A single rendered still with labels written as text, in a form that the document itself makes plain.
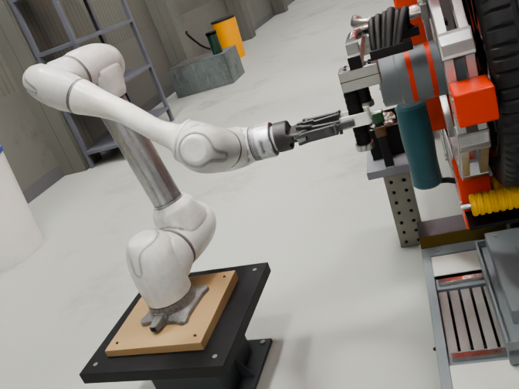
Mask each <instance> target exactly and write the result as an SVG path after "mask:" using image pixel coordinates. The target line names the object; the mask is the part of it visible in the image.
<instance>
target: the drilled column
mask: <svg viewBox="0 0 519 389"><path fill-rule="evenodd" d="M383 179H384V182H385V187H386V191H387V194H388V199H389V203H390V205H391V209H392V214H393V218H394V221H395V226H396V229H397V232H398V236H399V241H400V244H401V247H402V248H404V247H409V246H413V245H420V242H419V235H418V229H417V222H421V221H422V220H421V217H420V213H419V207H418V204H417V200H416V194H415V191H414V187H413V185H412V178H411V174H410V171H409V172H405V173H401V174H395V175H391V176H388V177H383Z"/></svg>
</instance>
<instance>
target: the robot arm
mask: <svg viewBox="0 0 519 389"><path fill-rule="evenodd" d="M124 70H125V62H124V58H123V56H122V55H121V53H120V52H119V51H118V50H117V49H116V48H115V47H113V46H111V45H108V44H103V43H94V44H89V45H86V46H82V47H80V48H78V49H74V50H73V51H70V52H68V53H67V54H66V55H64V56H62V57H60V58H58V59H55V60H53V61H51V62H48V63H47V64H42V63H40V64H36V65H34V66H30V67H29V68H28V69H27V70H26V71H25V72H24V74H23V78H22V83H23V86H24V87H25V88H26V91H27V92H28V93H29V94H30V95H31V96H33V97H34V98H35V99H37V100H38V101H39V102H41V103H44V104H45V105H47V106H49V107H52V108H55V109H57V110H61V111H66V112H70V113H75V114H79V115H87V116H92V117H101V119H102V121H103V122H104V124H105V125H106V127H107V129H108V130H109V132H110V134H111V136H112V138H113V139H114V141H115V142H116V144H117V146H118V147H119V149H120V151H121V153H122V154H123V156H124V157H125V159H126V161H127V162H128V164H129V165H130V167H131V169H132V171H133V172H134V174H135V176H136V177H137V179H138V180H139V182H140V184H141V186H142V188H143V189H144V191H145V192H146V194H147V196H148V197H149V199H150V200H151V203H152V204H153V206H154V211H153V217H152V218H153V220H154V226H155V228H152V229H147V230H144V231H142V232H139V233H137V234H136V235H135V236H134V237H133V238H132V239H131V240H130V241H129V243H128V245H127V248H126V260H127V267H128V269H129V272H130V274H131V277H132V279H133V281H134V284H135V286H136V287H137V289H138V291H139V293H140V294H141V296H142V297H143V299H144V301H145V302H146V304H147V305H148V308H149V311H148V313H147V314H146V315H145V316H144V317H143V318H142V319H141V321H140V323H141V325H142V326H149V325H150V330H151V332H153V333H157V332H158V331H159V330H160V329H161V328H162V327H164V326H165V325H167V324H177V325H180V326H184V325H185V324H187V323H188V321H189V319H190V316H191V315H192V313H193V312H194V310H195V308H196V307H197V305H198V304H199V303H200V301H201V299H202V297H203V296H204V295H205V294H206V293H207V292H208V291H209V287H208V286H207V285H201V286H193V285H192V284H191V282H190V280H189V278H188V275H189V274H190V272H191V268H192V264H193V262H194V261H196V260H197V259H198V257H199V256H200V255H201V254H202V253H203V252H204V251H205V249H206V248H207V247H208V245H209V243H210V242H211V240H212V238H213V236H214V234H215V229H216V217H215V213H214V211H213V210H212V209H211V208H210V207H209V206H208V205H207V204H205V203H203V202H201V201H196V200H195V199H194V198H193V197H192V196H191V195H190V194H187V193H184V192H180V191H179V189H178V186H177V185H176V183H175V181H174V180H173V178H172V176H171V175H170V173H169V171H168V169H167V168H166V166H165V164H164V162H163V160H162V159H161V157H160V155H159V153H158V152H157V150H156V148H155V147H154V145H153V143H152V142H151V140H152V141H154V142H156V143H158V144H160V145H162V146H164V147H166V148H168V149H169V150H170V151H171V152H172V153H173V157H174V159H175V160H176V161H178V162H180V163H181V164H183V165H184V166H185V167H187V168H188V169H189V170H191V171H194V172H197V173H201V174H214V173H219V172H228V171H234V170H237V169H240V168H243V167H246V166H249V165H251V164H252V163H254V162H256V161H262V160H264V159H268V158H271V157H277V156H278V155H279V153H280V152H284V151H290V150H293V149H294V146H295V143H296V142H298V144H299V146H302V145H304V144H307V143H310V142H313V141H316V140H321V139H324V138H327V137H333V136H335V135H338V134H339V132H340V134H343V130H348V129H351V128H355V127H360V126H364V125H367V124H371V111H370V108H369V106H366V107H363V110H364V112H363V113H357V114H354V115H350V116H349V115H348V111H345V112H341V110H338V111H336V112H332V113H326V114H323V115H320V116H315V117H309V118H303V119H302V121H301V122H298V123H297V124H296V125H293V126H291V125H290V123H289V122H288V121H287V120H283V121H280V122H276V123H274V124H272V123H271V122H265V123H260V124H257V125H252V126H251V127H228V128H223V127H217V126H216V125H215V124H213V123H205V122H201V121H196V120H186V121H185V122H184V123H180V124H177V123H170V122H167V121H164V120H160V119H158V118H157V117H154V116H153V115H151V114H149V113H148V112H146V111H144V110H142V109H141V108H139V107H137V106H135V105H134V104H132V103H129V101H128V100H127V98H126V96H125V95H124V94H125V93H126V85H125V82H124Z"/></svg>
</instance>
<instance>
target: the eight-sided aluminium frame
mask: <svg viewBox="0 0 519 389"><path fill-rule="evenodd" d="M449 2H450V5H451V8H452V11H453V17H454V19H455V23H456V27H457V29H453V30H450V31H446V26H445V22H444V20H443V14H442V11H441V8H440V4H439V0H428V3H429V9H430V12H431V16H432V21H433V25H434V28H435V31H436V42H437V46H438V50H439V56H440V59H441V63H442V64H443V68H444V73H445V77H446V84H447V88H448V91H449V87H448V85H449V84H450V83H454V82H457V80H456V72H455V68H454V64H453V61H454V60H457V59H462V58H464V62H465V67H466V75H467V79H469V78H472V77H475V76H479V75H478V70H477V61H476V57H475V53H476V47H475V44H474V40H473V33H472V30H471V26H470V25H468V21H467V19H466V14H465V11H464V7H463V3H462V0H449ZM422 23H423V24H424V28H425V32H426V38H427V41H430V40H433V33H432V29H431V25H430V20H429V19H427V20H422ZM439 99H440V103H441V107H442V110H443V116H444V119H445V122H446V129H447V135H448V140H449V145H450V148H451V151H452V152H453V154H454V157H455V159H456V163H457V167H458V170H459V174H460V177H461V178H462V180H463V181H465V180H470V179H474V178H481V177H484V176H487V175H488V173H489V167H488V162H489V149H490V147H491V142H490V128H489V126H488V124H487V122H486V123H480V124H477V125H473V126H469V127H464V128H460V127H459V125H458V123H457V122H456V120H455V116H454V113H453V119H454V123H455V126H453V120H452V117H451V113H450V110H449V104H448V101H447V98H446V95H442V96H439ZM470 154H471V156H472V158H473V159H471V160H470Z"/></svg>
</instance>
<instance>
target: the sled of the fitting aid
mask: <svg viewBox="0 0 519 389"><path fill-rule="evenodd" d="M475 245H476V249H477V256H478V260H479V263H480V268H481V270H482V273H483V277H484V280H485V283H486V285H487V290H488V293H489V295H490V300H491V302H492V306H493V308H494V312H495V316H496V318H497V322H498V326H499V328H500V332H501V336H502V338H503V341H504V346H505V348H506V351H507V355H508V358H509V361H510V363H511V365H512V364H519V323H516V324H514V323H513V320H512V318H511V314H510V311H509V309H508V306H507V303H506V300H505V298H504V294H503V291H502V289H501V286H500V282H499V280H498V278H497V274H496V271H495V268H494V264H493V262H492V259H491V257H490V253H489V251H488V248H487V244H486V240H481V241H476V242H475Z"/></svg>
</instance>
